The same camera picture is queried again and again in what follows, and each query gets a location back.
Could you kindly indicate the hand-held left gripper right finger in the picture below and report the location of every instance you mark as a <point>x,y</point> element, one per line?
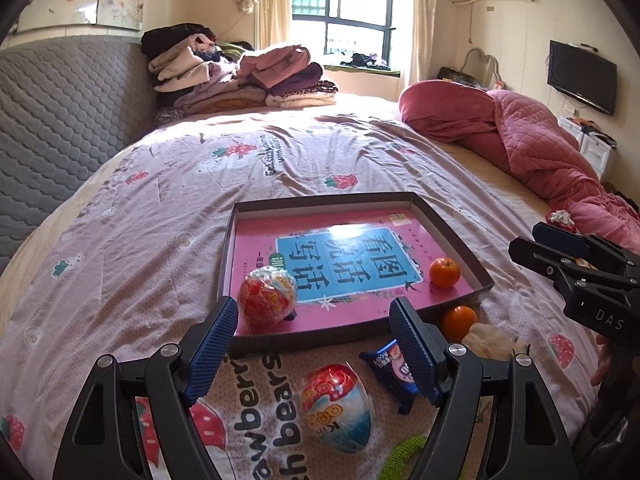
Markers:
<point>412,350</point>

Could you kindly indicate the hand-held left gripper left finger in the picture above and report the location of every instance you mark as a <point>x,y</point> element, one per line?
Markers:
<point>215,350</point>

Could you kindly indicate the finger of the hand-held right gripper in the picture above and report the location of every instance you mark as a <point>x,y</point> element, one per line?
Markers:
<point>537,257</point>
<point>560,240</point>

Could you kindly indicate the blue snack packet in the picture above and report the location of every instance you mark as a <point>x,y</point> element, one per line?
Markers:
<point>392,377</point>

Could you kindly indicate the orange mandarin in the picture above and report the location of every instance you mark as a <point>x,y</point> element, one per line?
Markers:
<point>445,272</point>
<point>457,322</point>

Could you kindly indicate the toy egg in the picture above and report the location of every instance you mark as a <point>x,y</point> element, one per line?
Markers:
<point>335,410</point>
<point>265,305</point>

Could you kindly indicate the pink-lined cardboard box tray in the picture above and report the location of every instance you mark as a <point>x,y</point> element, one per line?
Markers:
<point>350,316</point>

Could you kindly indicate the green knitted coaster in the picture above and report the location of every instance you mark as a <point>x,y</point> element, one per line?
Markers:
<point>400,455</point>

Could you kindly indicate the person's right hand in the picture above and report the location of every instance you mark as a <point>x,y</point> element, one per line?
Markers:
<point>599,365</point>

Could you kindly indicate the white drawer unit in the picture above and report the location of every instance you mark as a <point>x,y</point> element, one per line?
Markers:
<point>592,147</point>

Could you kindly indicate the pink quilted blanket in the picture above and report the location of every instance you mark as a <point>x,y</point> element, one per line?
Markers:
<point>525,135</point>

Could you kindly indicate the black flat television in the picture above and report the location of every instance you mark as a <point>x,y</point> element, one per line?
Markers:
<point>582,77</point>

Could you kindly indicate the white heart-shaped chair back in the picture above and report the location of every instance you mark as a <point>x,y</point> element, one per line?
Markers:
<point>482,62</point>

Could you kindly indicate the cream curtain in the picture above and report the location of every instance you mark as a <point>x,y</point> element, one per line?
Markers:
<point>417,25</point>
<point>265,0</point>

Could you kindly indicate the dark cloth bundle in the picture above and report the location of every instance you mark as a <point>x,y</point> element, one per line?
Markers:
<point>367,60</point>

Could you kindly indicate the pile of folded clothes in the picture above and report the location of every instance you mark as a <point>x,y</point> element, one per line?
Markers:
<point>225,80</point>

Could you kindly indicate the grey quilted headboard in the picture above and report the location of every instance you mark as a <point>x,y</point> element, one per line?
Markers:
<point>60,125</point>

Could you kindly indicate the window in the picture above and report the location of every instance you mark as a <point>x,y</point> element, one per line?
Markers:
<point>350,5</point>

